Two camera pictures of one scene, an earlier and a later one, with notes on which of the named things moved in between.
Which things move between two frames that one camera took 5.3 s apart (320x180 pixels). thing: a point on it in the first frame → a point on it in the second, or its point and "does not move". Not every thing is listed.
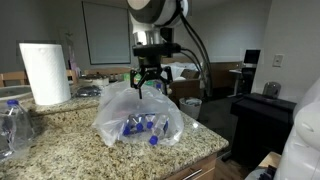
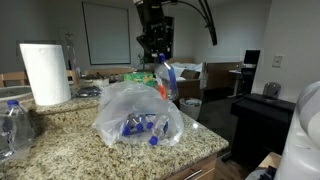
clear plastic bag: [122, 116] does not move
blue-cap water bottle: [149, 118] does not move
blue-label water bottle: [161, 128] does not move
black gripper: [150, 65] → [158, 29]
